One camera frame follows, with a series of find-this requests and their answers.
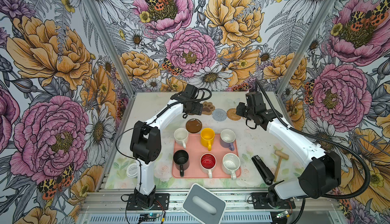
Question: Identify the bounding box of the brown paw print coaster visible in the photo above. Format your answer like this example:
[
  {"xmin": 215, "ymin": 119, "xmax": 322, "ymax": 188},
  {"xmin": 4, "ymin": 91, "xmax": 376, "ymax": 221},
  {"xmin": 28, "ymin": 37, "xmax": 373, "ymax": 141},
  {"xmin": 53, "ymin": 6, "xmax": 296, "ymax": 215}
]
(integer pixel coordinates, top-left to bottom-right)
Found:
[{"xmin": 202, "ymin": 102, "xmax": 215, "ymax": 115}]

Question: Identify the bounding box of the glossy brown round coaster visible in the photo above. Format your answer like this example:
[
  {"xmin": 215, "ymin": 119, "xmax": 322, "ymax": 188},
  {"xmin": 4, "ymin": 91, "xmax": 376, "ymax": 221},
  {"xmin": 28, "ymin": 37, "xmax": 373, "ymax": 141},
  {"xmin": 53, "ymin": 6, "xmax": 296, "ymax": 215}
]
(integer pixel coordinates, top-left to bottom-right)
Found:
[{"xmin": 185, "ymin": 118, "xmax": 203, "ymax": 134}]

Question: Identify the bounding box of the tan rattan round coaster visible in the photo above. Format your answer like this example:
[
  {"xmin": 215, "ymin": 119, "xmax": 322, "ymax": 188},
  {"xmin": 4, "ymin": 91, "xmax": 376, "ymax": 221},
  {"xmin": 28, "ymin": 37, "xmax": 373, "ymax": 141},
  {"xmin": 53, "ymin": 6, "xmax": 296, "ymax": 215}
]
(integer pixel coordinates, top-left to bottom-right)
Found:
[{"xmin": 226, "ymin": 108, "xmax": 242, "ymax": 121}]

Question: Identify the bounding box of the grey woven round coaster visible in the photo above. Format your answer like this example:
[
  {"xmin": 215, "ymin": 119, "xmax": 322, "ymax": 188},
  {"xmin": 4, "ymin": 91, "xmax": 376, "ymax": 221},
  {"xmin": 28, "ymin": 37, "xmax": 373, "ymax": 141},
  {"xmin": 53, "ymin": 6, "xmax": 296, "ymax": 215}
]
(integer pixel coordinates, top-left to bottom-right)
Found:
[{"xmin": 212, "ymin": 109, "xmax": 227, "ymax": 122}]

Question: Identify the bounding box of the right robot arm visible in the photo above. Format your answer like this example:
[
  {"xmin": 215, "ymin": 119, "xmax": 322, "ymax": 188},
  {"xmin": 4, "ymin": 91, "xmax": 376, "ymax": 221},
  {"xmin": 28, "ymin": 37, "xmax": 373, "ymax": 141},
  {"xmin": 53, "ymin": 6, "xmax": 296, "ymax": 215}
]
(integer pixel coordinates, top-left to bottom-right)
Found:
[{"xmin": 236, "ymin": 91, "xmax": 341, "ymax": 207}]

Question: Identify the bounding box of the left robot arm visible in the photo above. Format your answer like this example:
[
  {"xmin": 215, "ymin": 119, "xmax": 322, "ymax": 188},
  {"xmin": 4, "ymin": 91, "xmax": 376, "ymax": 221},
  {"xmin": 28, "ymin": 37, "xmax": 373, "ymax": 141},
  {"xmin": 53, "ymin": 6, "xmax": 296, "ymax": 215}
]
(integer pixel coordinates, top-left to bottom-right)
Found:
[{"xmin": 130, "ymin": 85, "xmax": 212, "ymax": 209}]

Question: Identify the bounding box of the white mug back left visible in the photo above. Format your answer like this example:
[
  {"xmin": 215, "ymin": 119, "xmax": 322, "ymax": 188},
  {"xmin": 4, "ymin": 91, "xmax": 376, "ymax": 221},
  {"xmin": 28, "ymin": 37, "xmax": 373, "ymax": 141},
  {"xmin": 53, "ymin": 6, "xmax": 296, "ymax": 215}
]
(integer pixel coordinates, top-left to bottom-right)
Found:
[{"xmin": 174, "ymin": 128, "xmax": 189, "ymax": 149}]

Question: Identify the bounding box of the yellow mug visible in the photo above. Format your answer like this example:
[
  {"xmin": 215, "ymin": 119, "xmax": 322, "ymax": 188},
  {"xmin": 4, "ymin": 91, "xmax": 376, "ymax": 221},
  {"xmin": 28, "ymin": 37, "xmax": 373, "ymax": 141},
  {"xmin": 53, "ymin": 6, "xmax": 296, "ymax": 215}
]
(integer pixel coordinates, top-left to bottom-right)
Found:
[{"xmin": 200, "ymin": 128, "xmax": 215, "ymax": 151}]

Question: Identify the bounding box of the lavender mug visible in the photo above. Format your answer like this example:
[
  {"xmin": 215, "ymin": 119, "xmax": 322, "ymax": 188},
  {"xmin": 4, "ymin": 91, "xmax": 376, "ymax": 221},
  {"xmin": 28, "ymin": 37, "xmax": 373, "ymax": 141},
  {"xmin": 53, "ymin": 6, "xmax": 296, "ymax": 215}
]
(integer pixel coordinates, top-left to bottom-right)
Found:
[{"xmin": 220, "ymin": 129, "xmax": 236, "ymax": 151}]

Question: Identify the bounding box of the black mug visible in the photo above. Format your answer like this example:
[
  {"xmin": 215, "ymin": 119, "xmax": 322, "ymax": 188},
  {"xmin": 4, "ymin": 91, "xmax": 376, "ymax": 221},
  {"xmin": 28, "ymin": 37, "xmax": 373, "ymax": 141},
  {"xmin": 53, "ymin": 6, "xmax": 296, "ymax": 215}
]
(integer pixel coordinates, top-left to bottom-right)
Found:
[{"xmin": 173, "ymin": 150, "xmax": 190, "ymax": 177}]

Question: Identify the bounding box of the wooden mallet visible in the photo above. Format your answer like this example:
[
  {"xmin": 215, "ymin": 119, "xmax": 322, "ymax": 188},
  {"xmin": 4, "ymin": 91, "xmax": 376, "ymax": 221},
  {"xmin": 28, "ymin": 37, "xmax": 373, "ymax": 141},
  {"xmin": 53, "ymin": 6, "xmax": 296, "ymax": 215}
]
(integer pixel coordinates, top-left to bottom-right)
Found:
[{"xmin": 274, "ymin": 150, "xmax": 289, "ymax": 182}]

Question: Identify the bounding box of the pink plastic tray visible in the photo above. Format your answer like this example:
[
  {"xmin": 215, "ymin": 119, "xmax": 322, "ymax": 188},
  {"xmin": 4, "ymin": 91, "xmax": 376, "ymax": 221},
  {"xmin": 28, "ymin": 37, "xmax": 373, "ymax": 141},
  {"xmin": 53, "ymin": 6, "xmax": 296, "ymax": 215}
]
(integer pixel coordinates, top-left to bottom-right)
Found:
[{"xmin": 172, "ymin": 133, "xmax": 242, "ymax": 179}]

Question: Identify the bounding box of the white mug front right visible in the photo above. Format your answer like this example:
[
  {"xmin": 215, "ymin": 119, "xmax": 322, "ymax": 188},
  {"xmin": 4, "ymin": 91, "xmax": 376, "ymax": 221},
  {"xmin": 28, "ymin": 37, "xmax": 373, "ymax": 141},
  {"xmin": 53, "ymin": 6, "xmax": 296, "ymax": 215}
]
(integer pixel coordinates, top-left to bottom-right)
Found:
[{"xmin": 222, "ymin": 153, "xmax": 241, "ymax": 180}]

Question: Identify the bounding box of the red inside white mug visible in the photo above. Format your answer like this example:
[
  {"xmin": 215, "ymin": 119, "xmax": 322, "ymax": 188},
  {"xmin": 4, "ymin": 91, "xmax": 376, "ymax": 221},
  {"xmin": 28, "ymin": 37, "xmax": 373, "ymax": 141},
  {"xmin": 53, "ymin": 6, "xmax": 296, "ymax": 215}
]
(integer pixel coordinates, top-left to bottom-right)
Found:
[{"xmin": 200, "ymin": 153, "xmax": 217, "ymax": 178}]

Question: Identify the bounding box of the black stapler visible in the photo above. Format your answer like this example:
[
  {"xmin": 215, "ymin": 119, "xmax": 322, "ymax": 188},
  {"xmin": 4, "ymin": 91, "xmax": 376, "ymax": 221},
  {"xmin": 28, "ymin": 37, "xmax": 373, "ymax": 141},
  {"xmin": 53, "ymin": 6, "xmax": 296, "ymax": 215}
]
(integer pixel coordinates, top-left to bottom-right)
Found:
[{"xmin": 251, "ymin": 155, "xmax": 275, "ymax": 185}]

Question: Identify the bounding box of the white lidded jar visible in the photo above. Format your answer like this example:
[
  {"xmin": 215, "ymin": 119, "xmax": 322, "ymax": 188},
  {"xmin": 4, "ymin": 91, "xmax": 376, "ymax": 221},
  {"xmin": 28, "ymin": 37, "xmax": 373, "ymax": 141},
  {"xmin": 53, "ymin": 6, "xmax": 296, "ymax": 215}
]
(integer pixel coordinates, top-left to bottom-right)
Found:
[{"xmin": 126, "ymin": 163, "xmax": 139, "ymax": 178}]

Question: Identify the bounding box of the grey tissue box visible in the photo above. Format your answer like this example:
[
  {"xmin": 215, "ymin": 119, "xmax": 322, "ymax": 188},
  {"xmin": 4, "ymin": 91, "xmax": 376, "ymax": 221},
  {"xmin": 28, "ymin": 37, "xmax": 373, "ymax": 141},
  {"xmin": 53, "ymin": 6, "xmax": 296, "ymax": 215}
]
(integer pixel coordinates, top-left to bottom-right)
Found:
[{"xmin": 182, "ymin": 183, "xmax": 226, "ymax": 224}]

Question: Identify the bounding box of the green circuit board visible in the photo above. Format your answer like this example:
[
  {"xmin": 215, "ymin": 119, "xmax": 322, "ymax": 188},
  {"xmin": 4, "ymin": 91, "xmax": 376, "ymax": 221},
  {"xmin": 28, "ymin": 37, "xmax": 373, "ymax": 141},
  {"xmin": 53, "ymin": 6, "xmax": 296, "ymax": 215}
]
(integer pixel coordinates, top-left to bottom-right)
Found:
[{"xmin": 138, "ymin": 213, "xmax": 164, "ymax": 224}]

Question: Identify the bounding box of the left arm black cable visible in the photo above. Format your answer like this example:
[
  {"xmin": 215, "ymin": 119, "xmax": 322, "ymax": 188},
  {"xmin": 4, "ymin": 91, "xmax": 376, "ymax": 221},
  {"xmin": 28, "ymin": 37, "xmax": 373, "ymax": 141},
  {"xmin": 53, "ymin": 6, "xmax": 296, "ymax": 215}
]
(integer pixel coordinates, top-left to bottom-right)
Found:
[{"xmin": 115, "ymin": 87, "xmax": 213, "ymax": 200}]

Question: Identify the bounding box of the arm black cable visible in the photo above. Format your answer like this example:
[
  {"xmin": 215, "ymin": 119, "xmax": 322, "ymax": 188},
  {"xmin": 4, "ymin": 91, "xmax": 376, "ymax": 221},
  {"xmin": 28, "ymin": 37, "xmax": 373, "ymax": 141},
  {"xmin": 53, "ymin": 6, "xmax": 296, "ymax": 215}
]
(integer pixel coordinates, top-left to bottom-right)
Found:
[
  {"xmin": 115, "ymin": 87, "xmax": 213, "ymax": 200},
  {"xmin": 255, "ymin": 79, "xmax": 371, "ymax": 224}
]

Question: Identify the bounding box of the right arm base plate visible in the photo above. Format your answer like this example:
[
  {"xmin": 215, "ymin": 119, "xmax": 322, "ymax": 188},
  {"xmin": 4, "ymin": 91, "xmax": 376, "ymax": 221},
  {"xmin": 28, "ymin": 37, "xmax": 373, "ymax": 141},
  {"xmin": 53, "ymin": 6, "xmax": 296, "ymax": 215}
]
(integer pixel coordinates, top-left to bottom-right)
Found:
[{"xmin": 248, "ymin": 192, "xmax": 296, "ymax": 209}]

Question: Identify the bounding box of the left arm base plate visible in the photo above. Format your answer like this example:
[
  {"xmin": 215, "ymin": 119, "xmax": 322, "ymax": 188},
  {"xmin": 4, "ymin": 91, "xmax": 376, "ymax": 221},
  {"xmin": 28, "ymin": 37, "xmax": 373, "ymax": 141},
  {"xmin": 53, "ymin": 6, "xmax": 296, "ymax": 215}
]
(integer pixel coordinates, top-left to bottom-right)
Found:
[{"xmin": 126, "ymin": 193, "xmax": 170, "ymax": 211}]

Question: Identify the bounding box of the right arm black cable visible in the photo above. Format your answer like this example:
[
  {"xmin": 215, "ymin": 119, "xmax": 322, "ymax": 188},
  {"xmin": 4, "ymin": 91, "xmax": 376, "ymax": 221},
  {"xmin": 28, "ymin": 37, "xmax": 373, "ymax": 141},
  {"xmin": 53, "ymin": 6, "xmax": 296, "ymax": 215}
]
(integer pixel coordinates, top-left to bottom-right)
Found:
[{"xmin": 255, "ymin": 79, "xmax": 371, "ymax": 224}]

